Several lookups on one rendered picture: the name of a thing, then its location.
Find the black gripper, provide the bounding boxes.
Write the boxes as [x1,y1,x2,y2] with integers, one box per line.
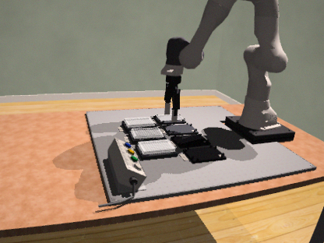
[164,75,181,122]

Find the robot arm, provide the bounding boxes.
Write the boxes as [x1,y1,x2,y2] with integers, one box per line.
[161,0,288,132]

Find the white button panel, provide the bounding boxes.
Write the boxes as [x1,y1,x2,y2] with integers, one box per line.
[98,138,147,207]

